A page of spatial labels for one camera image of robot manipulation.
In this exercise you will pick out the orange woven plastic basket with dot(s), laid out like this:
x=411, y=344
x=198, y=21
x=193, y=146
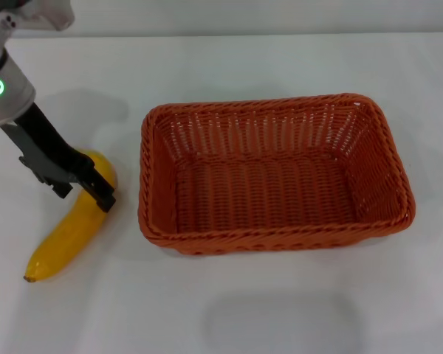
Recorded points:
x=266, y=191

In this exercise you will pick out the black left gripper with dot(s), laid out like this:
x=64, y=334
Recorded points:
x=48, y=147

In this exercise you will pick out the yellow banana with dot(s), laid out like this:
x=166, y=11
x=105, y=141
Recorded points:
x=70, y=232

